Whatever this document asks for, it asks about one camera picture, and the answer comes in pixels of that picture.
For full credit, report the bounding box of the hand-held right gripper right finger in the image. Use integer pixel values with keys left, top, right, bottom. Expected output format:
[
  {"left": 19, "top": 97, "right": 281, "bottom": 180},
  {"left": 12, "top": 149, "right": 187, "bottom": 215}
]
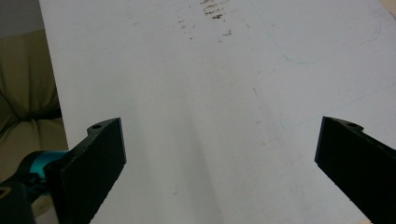
[{"left": 314, "top": 116, "right": 396, "bottom": 224}]

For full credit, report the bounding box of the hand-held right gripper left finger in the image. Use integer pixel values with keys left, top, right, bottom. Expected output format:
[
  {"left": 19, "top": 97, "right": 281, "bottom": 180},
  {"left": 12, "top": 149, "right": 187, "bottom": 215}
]
[{"left": 44, "top": 117, "right": 127, "bottom": 224}]

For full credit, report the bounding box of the olive curtain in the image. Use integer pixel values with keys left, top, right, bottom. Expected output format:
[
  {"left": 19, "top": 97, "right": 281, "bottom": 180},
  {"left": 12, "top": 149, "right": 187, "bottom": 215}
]
[{"left": 0, "top": 29, "right": 69, "bottom": 185}]

